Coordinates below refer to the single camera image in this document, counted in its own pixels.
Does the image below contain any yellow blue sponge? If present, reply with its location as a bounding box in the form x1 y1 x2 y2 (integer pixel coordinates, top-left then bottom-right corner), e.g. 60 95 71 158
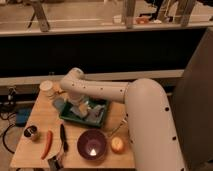
77 103 89 118

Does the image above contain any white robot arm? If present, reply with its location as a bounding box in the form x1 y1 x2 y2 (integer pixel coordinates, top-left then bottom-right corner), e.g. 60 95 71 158
60 68 188 171

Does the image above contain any white plastic cup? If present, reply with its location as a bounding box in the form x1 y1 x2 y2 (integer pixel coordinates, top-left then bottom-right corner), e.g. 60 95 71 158
39 80 54 97

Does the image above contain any metal cup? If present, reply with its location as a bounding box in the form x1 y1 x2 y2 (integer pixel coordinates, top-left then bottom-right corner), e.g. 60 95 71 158
24 125 39 141

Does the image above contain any light blue cloth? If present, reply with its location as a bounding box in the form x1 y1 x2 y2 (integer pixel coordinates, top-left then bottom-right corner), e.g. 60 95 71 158
52 97 66 112

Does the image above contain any green plastic tray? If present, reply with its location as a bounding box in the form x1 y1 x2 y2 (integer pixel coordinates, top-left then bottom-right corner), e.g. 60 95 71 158
59 98 109 128

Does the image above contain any grey blue cloth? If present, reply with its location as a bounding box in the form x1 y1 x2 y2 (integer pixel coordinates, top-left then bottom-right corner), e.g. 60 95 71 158
88 105 104 120

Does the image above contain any purple bowl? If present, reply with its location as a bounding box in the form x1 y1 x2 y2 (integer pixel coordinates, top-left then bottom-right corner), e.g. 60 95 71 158
77 129 107 161

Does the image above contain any blue box on floor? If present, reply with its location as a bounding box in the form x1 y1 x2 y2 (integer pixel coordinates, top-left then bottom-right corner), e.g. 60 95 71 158
15 108 31 127

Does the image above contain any orange carrot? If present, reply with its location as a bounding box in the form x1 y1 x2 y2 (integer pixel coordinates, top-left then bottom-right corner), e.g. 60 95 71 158
41 130 53 160

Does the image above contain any yellow round fruit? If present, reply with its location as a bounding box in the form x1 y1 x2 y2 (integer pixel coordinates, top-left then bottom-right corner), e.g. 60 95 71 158
111 137 125 153

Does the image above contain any small metal clip object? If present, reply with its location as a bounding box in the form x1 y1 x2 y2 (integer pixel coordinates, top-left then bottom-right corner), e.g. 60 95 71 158
47 156 62 171

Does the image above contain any black handled knife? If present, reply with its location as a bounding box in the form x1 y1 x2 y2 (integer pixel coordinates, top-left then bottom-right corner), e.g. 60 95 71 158
60 124 69 152

